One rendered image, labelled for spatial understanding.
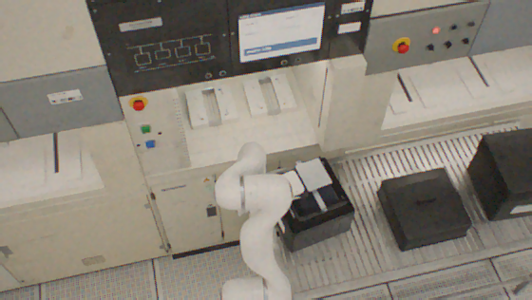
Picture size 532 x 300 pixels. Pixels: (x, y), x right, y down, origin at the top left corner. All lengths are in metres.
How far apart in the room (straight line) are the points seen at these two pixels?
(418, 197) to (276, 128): 0.68
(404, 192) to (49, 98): 1.42
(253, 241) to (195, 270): 1.48
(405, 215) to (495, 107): 0.74
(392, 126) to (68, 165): 1.42
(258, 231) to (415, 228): 0.86
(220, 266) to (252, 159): 1.52
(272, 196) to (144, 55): 0.62
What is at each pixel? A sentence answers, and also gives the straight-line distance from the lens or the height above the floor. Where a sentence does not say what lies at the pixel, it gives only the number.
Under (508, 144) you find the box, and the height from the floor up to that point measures 1.01.
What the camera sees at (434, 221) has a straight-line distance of 2.37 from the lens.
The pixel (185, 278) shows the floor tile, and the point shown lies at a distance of 3.12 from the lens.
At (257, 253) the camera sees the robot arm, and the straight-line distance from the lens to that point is 1.70.
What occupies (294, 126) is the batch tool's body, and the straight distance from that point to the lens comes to 2.51.
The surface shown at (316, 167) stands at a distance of 2.14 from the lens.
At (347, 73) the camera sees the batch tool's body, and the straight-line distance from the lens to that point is 2.06.
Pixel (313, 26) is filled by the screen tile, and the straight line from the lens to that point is 1.91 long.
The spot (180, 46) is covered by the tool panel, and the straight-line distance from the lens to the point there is 1.84.
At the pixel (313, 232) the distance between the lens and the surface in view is 2.23.
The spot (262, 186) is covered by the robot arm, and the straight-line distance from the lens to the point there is 1.59.
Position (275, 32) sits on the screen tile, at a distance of 1.88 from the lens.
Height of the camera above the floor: 2.89
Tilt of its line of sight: 56 degrees down
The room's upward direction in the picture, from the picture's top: straight up
